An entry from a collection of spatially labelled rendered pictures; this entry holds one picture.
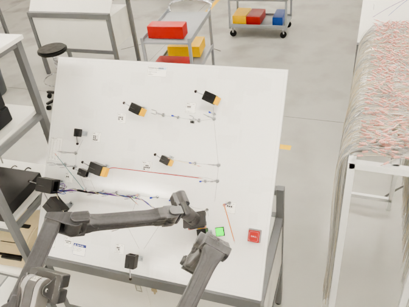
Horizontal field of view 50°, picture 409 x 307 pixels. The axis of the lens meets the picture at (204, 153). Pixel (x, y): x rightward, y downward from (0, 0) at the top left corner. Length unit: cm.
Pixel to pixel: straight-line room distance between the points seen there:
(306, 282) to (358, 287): 34
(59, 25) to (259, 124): 445
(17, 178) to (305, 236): 208
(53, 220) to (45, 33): 484
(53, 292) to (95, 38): 493
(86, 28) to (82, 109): 363
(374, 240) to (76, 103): 234
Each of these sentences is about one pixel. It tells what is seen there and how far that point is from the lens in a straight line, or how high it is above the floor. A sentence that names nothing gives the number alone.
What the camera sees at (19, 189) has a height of 113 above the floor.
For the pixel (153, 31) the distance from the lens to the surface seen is 440.
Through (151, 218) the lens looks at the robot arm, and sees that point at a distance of 171.
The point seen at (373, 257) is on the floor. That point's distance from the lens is 342.
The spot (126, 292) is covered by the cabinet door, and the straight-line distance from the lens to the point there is 243.
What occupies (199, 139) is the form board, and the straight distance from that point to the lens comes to 203.
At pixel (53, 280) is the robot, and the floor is 173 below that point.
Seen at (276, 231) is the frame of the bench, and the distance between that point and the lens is 240.
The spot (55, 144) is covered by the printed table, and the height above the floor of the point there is 132.
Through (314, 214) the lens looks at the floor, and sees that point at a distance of 365.
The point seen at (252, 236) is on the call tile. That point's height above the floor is 111.
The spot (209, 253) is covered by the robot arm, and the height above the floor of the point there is 158.
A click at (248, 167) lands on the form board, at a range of 197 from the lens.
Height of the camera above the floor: 255
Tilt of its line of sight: 36 degrees down
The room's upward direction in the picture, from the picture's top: 6 degrees counter-clockwise
